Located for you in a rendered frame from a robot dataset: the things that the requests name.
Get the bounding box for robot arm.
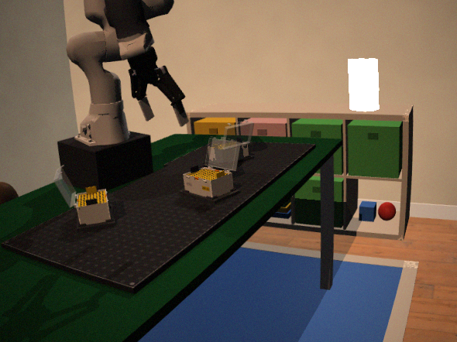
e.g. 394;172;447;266
66;0;174;146

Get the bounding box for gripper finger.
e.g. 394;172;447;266
144;65;189;127
129;69;154;121

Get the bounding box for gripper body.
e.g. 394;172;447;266
127;46;159;84

